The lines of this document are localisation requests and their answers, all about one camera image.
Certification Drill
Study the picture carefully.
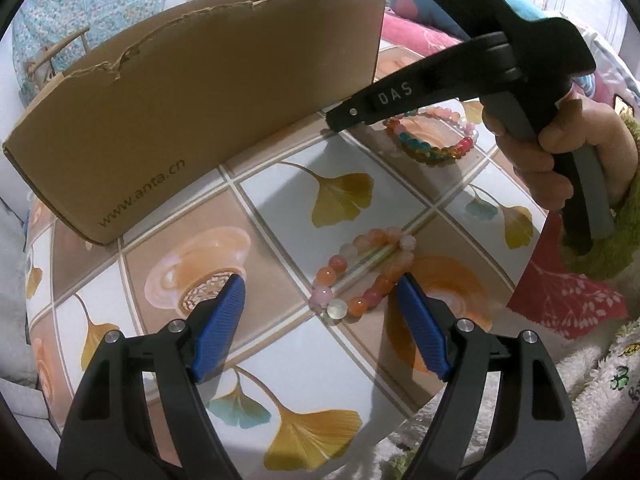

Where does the blue pillow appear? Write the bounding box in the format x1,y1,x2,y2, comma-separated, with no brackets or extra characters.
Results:
388,0,546,40

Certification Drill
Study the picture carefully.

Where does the pink orange bead bracelet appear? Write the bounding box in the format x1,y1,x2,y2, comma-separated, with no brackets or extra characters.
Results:
308,225,419,321

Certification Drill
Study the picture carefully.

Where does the pink floral bedsheet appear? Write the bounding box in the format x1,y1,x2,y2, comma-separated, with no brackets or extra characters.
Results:
382,12,637,339

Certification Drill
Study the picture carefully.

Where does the green fuzzy sleeve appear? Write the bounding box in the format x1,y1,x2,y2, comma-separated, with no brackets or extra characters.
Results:
544,100,639,281

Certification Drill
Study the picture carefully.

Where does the person's right hand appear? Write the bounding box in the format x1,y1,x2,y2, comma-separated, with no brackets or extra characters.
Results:
483,92,639,211

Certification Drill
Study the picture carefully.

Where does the brown cardboard box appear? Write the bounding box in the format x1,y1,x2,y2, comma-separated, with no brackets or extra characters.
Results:
3,0,385,245

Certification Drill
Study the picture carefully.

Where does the wooden chair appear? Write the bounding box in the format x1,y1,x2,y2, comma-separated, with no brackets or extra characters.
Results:
24,26,92,91

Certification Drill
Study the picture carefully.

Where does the multicolour bead bracelet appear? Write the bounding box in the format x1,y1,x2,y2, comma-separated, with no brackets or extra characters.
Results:
382,105,480,167

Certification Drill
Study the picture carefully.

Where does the teal patterned cloth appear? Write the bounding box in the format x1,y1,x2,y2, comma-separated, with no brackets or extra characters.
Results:
12,0,165,104

